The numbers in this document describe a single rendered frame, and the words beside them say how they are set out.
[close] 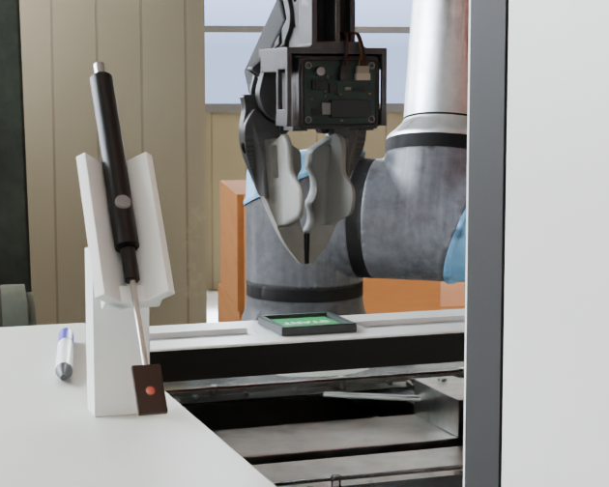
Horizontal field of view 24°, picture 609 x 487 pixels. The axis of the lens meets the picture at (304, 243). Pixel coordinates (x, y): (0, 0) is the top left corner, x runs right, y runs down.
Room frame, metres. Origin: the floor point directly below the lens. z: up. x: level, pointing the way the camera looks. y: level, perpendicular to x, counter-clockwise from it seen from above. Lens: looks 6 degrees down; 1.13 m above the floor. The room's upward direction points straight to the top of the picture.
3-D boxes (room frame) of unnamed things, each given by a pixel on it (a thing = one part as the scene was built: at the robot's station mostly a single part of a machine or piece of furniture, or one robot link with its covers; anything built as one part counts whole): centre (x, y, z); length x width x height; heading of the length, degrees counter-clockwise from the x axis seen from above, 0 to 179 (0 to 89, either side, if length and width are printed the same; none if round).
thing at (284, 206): (0.97, 0.01, 1.05); 0.06 x 0.03 x 0.09; 19
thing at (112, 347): (0.70, 0.09, 1.03); 0.06 x 0.04 x 0.13; 19
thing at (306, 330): (1.00, 0.00, 0.96); 0.06 x 0.06 x 0.01; 19
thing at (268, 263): (1.38, -0.01, 1.01); 0.13 x 0.12 x 0.14; 71
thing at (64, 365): (0.84, 0.15, 0.97); 0.14 x 0.01 x 0.01; 9
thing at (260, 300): (1.38, 0.00, 0.89); 0.15 x 0.15 x 0.10
